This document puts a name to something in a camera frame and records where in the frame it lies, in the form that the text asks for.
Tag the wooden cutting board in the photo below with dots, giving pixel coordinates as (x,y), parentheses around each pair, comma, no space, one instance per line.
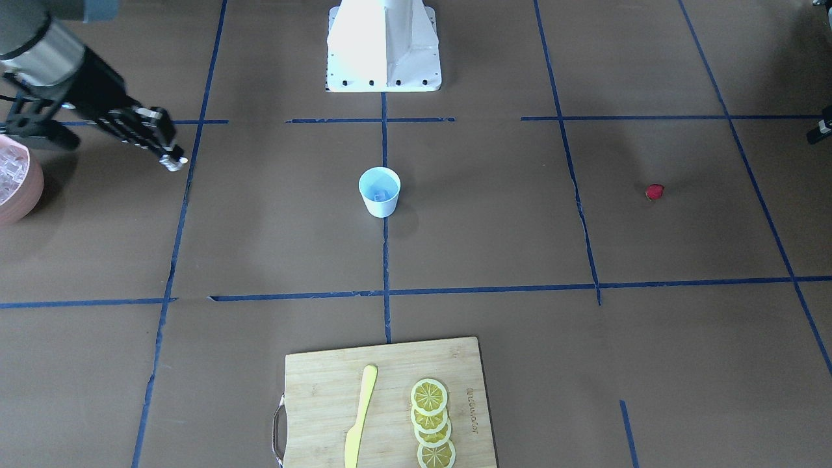
(320,401)

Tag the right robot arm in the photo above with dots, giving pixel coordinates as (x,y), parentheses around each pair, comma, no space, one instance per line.
(52,69)

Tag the lemon slice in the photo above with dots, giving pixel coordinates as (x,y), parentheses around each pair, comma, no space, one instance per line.
(429,424)
(434,439)
(429,397)
(441,456)

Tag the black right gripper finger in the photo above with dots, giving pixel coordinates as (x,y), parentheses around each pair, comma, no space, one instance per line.
(151,129)
(173,159)

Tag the white camera stand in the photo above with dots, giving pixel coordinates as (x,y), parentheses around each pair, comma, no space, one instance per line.
(382,46)

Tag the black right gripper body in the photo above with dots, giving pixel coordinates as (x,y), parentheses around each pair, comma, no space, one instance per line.
(97,83)

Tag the red strawberry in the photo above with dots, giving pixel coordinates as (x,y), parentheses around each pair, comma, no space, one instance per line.
(654,192)

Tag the ice cubes in bowl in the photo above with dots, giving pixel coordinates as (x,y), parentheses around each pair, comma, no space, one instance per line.
(14,169)

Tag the light blue cup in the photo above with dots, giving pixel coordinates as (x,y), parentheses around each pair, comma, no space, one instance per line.
(379,188)

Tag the pink bowl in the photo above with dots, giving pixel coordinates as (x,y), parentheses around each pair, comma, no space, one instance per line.
(26,198)

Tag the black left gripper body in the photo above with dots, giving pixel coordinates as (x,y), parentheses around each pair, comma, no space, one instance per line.
(823,129)

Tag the yellow plastic knife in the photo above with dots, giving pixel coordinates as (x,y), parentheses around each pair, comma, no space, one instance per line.
(354,435)

